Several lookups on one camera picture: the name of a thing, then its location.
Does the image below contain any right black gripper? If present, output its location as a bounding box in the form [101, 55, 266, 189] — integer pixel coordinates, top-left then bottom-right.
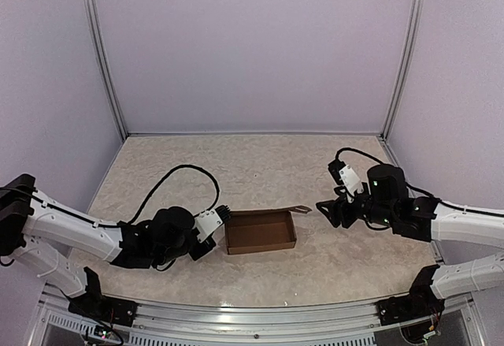
[317, 181, 397, 228]

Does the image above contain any brown cardboard box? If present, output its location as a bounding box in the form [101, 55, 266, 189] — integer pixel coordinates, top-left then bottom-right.
[224, 205, 312, 255]

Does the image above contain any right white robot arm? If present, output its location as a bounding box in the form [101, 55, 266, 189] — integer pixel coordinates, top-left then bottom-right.
[316, 160, 503, 318]

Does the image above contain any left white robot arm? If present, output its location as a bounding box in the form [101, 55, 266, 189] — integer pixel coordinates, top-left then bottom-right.
[1, 174, 229, 318]

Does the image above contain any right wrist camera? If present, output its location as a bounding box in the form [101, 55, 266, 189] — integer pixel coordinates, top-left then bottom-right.
[328, 159, 364, 199]

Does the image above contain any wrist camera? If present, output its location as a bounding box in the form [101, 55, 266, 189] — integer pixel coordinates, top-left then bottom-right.
[328, 159, 364, 199]
[195, 205, 232, 244]

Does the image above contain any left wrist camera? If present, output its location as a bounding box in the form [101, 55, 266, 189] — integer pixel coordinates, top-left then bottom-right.
[195, 205, 232, 244]

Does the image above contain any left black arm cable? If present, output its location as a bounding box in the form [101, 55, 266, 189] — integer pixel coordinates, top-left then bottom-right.
[23, 164, 221, 272]

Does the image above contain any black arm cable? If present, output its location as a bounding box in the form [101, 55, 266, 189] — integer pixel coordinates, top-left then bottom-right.
[23, 164, 221, 272]
[334, 147, 504, 230]

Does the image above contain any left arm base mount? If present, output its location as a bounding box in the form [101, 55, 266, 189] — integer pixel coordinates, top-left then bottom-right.
[69, 293, 138, 327]

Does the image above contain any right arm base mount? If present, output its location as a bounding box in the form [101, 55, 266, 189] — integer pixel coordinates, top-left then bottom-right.
[376, 293, 445, 326]

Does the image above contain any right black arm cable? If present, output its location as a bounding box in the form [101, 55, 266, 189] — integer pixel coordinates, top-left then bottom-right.
[334, 147, 504, 230]

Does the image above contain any front aluminium rail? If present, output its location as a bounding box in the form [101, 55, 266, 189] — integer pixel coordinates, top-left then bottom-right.
[27, 284, 489, 345]

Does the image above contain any right aluminium frame post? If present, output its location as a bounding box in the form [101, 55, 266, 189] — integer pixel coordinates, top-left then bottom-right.
[380, 0, 424, 143]

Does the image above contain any aluminium frame post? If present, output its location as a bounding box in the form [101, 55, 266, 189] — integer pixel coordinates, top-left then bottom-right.
[83, 0, 129, 142]
[380, 0, 424, 143]

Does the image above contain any left aluminium frame post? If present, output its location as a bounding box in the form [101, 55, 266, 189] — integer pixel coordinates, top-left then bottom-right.
[83, 0, 129, 142]

